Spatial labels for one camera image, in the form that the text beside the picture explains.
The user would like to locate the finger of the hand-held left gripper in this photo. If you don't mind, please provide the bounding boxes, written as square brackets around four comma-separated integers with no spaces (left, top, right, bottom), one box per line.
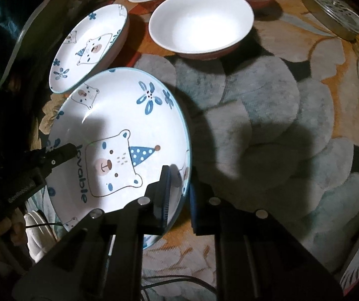
[23,142,77,179]

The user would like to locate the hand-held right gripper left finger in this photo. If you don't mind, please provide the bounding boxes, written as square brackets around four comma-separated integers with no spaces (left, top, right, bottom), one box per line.
[12,165,174,301]

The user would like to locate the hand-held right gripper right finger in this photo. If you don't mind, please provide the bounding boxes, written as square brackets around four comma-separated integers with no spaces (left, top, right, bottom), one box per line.
[188,182,345,301]

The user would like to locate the large bear print plate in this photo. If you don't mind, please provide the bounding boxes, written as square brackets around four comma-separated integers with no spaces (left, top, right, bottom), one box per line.
[45,67,193,251]

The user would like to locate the person's left hand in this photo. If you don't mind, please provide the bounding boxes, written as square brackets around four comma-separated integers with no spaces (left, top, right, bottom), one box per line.
[0,216,25,248]

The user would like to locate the white plastic object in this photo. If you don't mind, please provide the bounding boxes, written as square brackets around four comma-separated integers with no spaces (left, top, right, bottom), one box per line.
[24,210,58,262]

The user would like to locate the small bear print plate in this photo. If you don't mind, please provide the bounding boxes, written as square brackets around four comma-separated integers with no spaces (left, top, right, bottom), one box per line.
[48,4,130,94]

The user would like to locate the round perforated metal tin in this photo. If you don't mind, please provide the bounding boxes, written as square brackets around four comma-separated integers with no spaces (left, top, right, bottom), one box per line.
[302,0,359,41]

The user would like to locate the black cable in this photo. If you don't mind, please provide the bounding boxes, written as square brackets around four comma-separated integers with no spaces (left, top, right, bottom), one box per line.
[141,275,218,301]

